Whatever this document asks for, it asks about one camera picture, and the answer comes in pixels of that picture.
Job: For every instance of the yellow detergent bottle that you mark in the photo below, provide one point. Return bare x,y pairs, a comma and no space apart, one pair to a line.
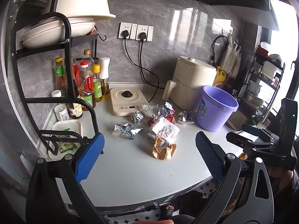
219,78

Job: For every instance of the white plastic tray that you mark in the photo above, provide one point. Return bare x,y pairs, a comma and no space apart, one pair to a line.
70,124

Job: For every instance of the white container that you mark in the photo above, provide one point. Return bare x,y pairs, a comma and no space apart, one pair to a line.
269,70

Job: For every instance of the cream plastic basin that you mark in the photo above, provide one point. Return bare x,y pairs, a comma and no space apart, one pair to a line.
81,3

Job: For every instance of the wall hook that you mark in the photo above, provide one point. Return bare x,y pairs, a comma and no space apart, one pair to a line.
224,30

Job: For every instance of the white plastic bag pink print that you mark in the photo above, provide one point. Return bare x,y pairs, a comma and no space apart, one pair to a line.
164,128

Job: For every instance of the person's right hand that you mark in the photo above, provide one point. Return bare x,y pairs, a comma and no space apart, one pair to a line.
282,179

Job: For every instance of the silver foil wrapper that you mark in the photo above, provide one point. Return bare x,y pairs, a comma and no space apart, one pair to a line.
127,130

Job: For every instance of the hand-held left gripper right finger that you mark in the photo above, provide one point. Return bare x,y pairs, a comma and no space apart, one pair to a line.
210,158

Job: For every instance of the cream air fryer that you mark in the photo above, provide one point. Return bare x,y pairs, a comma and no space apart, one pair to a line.
196,81

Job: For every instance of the gold cap clear bottle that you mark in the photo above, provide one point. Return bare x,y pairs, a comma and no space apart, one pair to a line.
87,57

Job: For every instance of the person's dark trousers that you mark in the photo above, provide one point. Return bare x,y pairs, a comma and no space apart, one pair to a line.
193,205

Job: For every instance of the black kitchen shelf rack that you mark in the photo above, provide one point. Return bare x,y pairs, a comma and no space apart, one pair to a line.
245,84

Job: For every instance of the yellow cap sauce bottle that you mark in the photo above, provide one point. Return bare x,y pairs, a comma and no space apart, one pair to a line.
60,74

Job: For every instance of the dark soy sauce bottle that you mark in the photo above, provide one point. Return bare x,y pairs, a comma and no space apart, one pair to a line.
76,110

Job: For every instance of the red cap oil bottle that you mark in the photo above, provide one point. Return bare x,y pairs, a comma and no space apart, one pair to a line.
87,86

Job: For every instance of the red bowl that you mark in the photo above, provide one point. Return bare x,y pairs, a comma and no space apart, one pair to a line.
262,51

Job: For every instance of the purple plastic bucket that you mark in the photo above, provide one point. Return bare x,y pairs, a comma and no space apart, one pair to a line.
210,119

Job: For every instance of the silver blue snack wrapper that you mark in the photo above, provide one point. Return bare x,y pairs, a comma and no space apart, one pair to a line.
185,117

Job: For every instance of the brown paper bag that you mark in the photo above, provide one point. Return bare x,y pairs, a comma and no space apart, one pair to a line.
163,150

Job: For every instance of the small white cap bottle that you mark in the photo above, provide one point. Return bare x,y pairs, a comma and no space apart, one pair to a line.
62,113

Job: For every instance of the red container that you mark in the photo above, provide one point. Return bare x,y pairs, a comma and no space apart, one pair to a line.
91,30

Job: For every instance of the silver red wrapper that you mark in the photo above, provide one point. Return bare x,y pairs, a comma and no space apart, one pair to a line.
166,109

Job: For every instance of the person's left hand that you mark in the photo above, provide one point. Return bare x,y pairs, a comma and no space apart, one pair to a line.
156,222

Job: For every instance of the white cup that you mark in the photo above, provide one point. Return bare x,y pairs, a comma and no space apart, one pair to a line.
254,86

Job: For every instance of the red wrapper piece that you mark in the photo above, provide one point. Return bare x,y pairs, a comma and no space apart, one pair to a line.
151,121

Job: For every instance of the yellow cap green label bottle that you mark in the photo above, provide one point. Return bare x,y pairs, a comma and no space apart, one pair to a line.
97,86

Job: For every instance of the black sandal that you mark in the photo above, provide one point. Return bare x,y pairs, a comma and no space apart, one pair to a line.
167,212

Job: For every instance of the foil ball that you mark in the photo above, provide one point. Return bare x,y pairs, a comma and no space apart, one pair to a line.
137,117

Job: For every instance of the cream induction cooker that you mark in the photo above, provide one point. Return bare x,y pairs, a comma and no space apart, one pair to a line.
126,102

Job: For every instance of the hanging plastic bags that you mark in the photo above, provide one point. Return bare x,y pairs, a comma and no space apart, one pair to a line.
230,58

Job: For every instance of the green sachet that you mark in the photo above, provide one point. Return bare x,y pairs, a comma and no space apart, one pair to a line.
64,133
67,147

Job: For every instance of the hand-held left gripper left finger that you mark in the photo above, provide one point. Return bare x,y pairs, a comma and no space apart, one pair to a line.
90,157

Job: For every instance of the black dish rack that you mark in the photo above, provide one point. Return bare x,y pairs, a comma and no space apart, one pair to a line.
67,35

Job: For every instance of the white plate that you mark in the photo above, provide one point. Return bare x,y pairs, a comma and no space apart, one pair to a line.
77,23
42,37

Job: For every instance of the white plastic wrap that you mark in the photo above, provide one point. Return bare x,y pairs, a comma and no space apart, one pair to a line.
149,110

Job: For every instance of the black plug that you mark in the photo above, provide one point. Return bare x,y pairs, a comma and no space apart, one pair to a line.
142,36
125,33

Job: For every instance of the white oil sprayer bottle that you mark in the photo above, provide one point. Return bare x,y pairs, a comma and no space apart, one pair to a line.
104,66

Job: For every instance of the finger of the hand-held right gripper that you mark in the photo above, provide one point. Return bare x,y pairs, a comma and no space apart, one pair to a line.
238,140
259,134

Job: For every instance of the white bowl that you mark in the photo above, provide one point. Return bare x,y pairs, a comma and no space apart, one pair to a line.
265,45

